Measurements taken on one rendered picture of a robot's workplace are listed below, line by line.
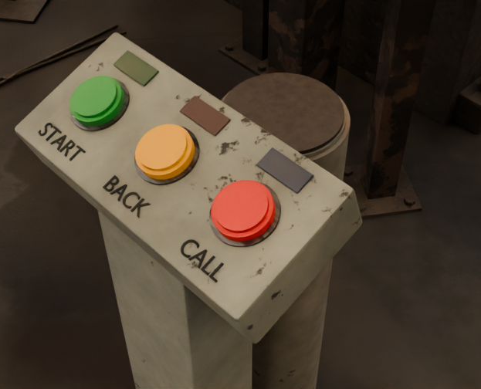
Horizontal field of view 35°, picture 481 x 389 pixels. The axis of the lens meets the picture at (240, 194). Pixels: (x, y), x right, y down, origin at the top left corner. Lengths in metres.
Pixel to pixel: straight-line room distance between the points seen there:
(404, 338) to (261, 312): 0.70
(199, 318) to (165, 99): 0.16
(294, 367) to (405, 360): 0.27
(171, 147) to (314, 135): 0.18
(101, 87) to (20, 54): 1.14
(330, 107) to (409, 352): 0.55
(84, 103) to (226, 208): 0.14
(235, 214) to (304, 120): 0.22
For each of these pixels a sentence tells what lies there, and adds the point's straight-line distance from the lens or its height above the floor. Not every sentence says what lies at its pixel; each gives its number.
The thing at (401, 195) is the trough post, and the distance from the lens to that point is 1.33.
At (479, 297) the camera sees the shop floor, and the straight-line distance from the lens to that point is 1.23.
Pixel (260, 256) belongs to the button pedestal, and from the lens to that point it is 0.46.
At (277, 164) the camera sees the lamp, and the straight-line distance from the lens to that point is 0.49.
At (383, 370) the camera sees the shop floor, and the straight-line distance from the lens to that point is 1.12.
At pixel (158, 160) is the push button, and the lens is 0.50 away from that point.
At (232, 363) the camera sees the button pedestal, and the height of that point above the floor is 0.38.
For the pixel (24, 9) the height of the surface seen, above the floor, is 0.01.
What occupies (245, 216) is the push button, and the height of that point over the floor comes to 0.61.
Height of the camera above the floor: 0.95
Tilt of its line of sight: 47 degrees down
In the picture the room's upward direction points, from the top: 1 degrees counter-clockwise
